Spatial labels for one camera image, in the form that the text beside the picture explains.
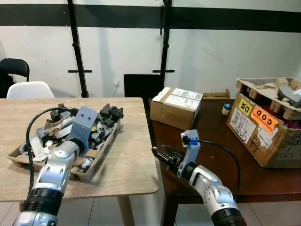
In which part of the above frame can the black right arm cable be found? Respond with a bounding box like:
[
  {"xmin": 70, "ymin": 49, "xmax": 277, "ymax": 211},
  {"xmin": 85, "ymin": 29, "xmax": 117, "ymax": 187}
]
[{"xmin": 195, "ymin": 138, "xmax": 242, "ymax": 197}]

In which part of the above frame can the beige pulp packing tray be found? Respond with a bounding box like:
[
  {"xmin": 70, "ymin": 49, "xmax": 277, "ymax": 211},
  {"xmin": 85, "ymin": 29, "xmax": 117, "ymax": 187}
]
[{"xmin": 235, "ymin": 77, "xmax": 301, "ymax": 120}]

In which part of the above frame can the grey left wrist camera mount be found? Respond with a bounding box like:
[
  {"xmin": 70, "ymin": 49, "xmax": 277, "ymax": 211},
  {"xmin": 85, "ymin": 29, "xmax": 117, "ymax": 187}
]
[{"xmin": 70, "ymin": 106, "xmax": 100, "ymax": 152}]

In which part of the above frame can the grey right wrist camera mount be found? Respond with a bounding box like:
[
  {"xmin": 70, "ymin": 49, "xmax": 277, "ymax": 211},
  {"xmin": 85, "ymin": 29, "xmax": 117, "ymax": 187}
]
[{"xmin": 177, "ymin": 129, "xmax": 202, "ymax": 178}]

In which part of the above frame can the black metal stand pole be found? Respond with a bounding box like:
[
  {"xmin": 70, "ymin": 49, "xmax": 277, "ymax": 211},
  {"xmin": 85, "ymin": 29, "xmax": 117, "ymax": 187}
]
[
  {"xmin": 67, "ymin": 0, "xmax": 93, "ymax": 98},
  {"xmin": 152, "ymin": 0, "xmax": 175, "ymax": 90}
]

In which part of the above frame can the black flat panel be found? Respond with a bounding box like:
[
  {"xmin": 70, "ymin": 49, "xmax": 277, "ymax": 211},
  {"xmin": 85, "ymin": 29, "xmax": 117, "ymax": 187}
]
[{"xmin": 124, "ymin": 73, "xmax": 166, "ymax": 113}]

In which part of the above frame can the black jacket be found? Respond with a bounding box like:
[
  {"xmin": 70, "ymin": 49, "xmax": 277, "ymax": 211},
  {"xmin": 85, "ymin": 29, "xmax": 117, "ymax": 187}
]
[{"xmin": 0, "ymin": 69, "xmax": 15, "ymax": 99}]

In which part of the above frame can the white plastic chair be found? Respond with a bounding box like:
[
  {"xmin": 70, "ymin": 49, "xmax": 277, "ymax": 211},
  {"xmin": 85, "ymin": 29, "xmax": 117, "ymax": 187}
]
[{"xmin": 6, "ymin": 81, "xmax": 55, "ymax": 99}]

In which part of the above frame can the small sealed cardboard box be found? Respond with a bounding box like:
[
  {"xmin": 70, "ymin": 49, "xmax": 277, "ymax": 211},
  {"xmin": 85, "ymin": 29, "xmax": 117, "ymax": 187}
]
[{"xmin": 150, "ymin": 87, "xmax": 204, "ymax": 131}]

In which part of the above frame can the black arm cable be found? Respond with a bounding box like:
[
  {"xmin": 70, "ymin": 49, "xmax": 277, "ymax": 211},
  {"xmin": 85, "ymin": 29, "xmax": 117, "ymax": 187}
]
[
  {"xmin": 195, "ymin": 138, "xmax": 242, "ymax": 197},
  {"xmin": 25, "ymin": 107, "xmax": 72, "ymax": 191}
]

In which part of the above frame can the light wooden table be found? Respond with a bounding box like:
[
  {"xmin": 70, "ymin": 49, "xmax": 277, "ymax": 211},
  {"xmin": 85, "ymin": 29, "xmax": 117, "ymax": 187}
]
[{"xmin": 0, "ymin": 97, "xmax": 160, "ymax": 226}]

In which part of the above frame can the pulp tray full of trash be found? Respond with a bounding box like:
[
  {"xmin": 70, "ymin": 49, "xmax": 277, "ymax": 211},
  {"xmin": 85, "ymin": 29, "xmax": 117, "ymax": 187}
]
[{"xmin": 7, "ymin": 104, "xmax": 124, "ymax": 182}]

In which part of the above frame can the large open cardboard box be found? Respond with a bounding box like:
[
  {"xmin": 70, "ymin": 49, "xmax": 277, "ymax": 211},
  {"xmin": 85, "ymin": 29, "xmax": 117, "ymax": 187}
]
[{"xmin": 226, "ymin": 78, "xmax": 301, "ymax": 169}]

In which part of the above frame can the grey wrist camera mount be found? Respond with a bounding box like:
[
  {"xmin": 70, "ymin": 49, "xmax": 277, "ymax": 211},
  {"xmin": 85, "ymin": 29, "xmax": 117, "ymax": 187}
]
[
  {"xmin": 70, "ymin": 106, "xmax": 100, "ymax": 152},
  {"xmin": 177, "ymin": 129, "xmax": 202, "ymax": 178}
]

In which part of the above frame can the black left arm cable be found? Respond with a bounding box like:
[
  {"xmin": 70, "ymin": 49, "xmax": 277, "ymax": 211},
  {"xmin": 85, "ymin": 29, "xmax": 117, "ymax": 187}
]
[{"xmin": 25, "ymin": 107, "xmax": 72, "ymax": 191}]

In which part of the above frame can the dark brown wooden table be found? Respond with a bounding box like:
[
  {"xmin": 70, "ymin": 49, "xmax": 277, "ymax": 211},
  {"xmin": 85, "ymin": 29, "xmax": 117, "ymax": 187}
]
[{"xmin": 150, "ymin": 93, "xmax": 301, "ymax": 226}]

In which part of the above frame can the black chair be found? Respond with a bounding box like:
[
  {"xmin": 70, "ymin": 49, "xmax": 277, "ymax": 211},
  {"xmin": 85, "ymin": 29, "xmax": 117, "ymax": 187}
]
[{"xmin": 0, "ymin": 58, "xmax": 30, "ymax": 83}]

